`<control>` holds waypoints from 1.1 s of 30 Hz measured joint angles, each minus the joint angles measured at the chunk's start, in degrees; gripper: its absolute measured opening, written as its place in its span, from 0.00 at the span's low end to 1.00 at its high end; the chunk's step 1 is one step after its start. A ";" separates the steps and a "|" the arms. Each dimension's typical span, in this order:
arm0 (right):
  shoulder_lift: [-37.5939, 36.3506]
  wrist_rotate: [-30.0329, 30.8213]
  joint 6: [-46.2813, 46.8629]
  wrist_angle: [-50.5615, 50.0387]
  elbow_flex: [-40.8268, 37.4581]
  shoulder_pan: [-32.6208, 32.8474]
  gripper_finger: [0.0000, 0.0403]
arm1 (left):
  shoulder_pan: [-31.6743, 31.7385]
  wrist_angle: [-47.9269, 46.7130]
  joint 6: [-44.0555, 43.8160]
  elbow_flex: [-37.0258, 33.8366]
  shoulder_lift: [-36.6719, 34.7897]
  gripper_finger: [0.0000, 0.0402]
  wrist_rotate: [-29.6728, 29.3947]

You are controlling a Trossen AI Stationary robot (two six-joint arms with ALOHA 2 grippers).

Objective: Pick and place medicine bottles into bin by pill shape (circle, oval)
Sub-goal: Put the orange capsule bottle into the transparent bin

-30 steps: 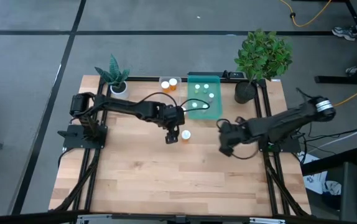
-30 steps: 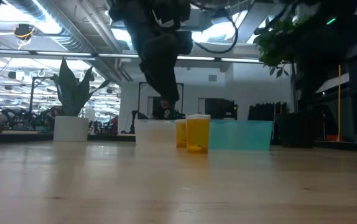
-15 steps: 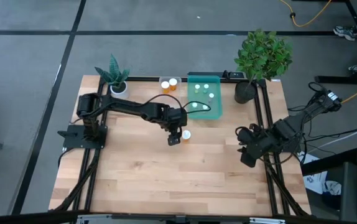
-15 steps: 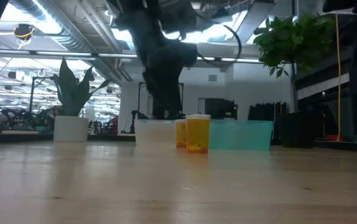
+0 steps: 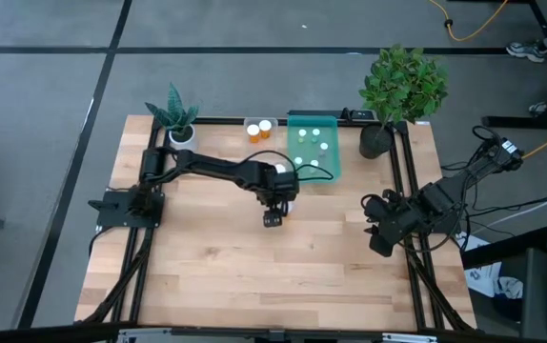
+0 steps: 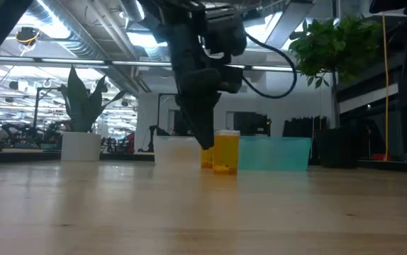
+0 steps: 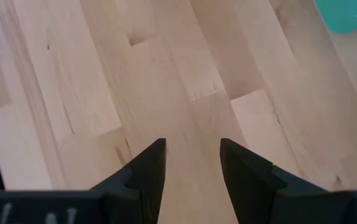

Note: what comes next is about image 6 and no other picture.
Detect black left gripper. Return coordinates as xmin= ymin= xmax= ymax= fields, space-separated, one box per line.
xmin=176 ymin=65 xmax=245 ymax=151

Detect clear plastic bin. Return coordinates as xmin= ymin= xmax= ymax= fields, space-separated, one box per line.
xmin=152 ymin=135 xmax=204 ymax=167

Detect teal plastic bin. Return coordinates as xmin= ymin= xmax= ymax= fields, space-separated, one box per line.
xmin=238 ymin=136 xmax=313 ymax=173

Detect snake plant in white pot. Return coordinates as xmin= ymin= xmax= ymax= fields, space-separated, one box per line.
xmin=58 ymin=65 xmax=127 ymax=163

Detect leafy plant in black pot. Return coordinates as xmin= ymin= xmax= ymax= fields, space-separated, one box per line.
xmin=288 ymin=16 xmax=381 ymax=169

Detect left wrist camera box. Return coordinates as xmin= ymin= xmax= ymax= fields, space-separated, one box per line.
xmin=203 ymin=10 xmax=249 ymax=57

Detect black camera cable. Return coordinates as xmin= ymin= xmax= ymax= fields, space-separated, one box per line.
xmin=240 ymin=33 xmax=299 ymax=100

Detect yellow extension cable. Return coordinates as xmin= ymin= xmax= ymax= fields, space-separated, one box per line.
xmin=381 ymin=13 xmax=391 ymax=162

